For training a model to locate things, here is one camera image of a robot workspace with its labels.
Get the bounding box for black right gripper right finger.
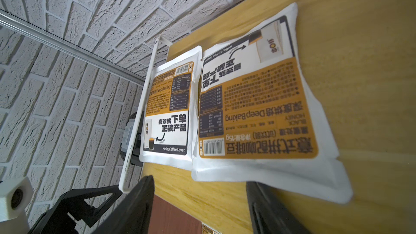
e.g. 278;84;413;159
246;182;310;234

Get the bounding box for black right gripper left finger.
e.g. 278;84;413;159
94;175;155;234

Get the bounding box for yellow coffee bag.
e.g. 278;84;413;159
140;45;203;171
191;3;353;204
201;223;221;234

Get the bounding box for white frame wooden two-tier shelf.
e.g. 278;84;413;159
118;0;416;234

